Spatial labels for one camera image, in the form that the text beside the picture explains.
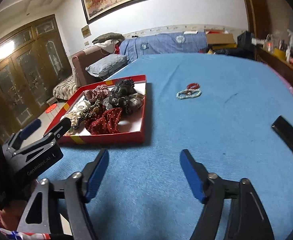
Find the white printed scrunchie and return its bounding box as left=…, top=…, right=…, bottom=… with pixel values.
left=63, top=100, right=91, bottom=130

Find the leopard print scrunchie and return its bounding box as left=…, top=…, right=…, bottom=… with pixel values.
left=80, top=100, right=105, bottom=120

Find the black spiky hair claw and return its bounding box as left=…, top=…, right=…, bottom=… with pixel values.
left=111, top=79, right=136, bottom=96

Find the black smartphone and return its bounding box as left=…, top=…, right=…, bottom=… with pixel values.
left=271, top=115, right=293, bottom=153

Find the grey clothes pile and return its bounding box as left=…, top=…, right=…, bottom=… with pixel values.
left=92, top=33, right=125, bottom=44

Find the black grey sheer scrunchie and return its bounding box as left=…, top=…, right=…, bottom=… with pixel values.
left=102, top=93, right=144, bottom=115

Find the grey pillow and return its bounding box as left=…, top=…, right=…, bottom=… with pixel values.
left=85, top=54, right=127, bottom=77

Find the dark red dotted scrunchie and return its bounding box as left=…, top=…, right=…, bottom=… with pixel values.
left=85, top=108, right=123, bottom=135

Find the blue plaid folded quilt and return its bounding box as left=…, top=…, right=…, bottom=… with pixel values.
left=119, top=31, right=208, bottom=63

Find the blue bed blanket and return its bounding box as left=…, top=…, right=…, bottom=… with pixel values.
left=37, top=52, right=293, bottom=240

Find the wooden wardrobe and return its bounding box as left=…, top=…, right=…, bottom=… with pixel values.
left=0, top=15, right=72, bottom=142

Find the brown armchair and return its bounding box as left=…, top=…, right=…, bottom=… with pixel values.
left=72, top=46, right=109, bottom=87

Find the white spray bottle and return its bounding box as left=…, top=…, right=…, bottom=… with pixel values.
left=286, top=29, right=293, bottom=63

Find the wooden side shelf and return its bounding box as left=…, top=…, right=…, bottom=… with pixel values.
left=255, top=48, right=293, bottom=87

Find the pale green bead bracelet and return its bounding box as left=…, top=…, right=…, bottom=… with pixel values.
left=176, top=89, right=203, bottom=100

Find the cardboard box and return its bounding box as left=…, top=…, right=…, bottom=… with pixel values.
left=206, top=30, right=235, bottom=45

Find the red round stool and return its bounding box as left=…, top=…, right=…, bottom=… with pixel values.
left=45, top=103, right=59, bottom=121

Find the red plaid scrunchie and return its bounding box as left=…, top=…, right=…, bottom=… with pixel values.
left=83, top=85, right=110, bottom=104

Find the black bag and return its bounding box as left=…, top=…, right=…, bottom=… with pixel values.
left=237, top=31, right=255, bottom=51

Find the patterned brown blanket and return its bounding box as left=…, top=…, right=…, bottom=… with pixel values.
left=53, top=75, right=78, bottom=100

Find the red tray white inside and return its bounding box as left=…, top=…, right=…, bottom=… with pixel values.
left=47, top=75, right=146, bottom=144

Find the person's left hand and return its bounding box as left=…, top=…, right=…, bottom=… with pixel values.
left=0, top=200, right=27, bottom=231

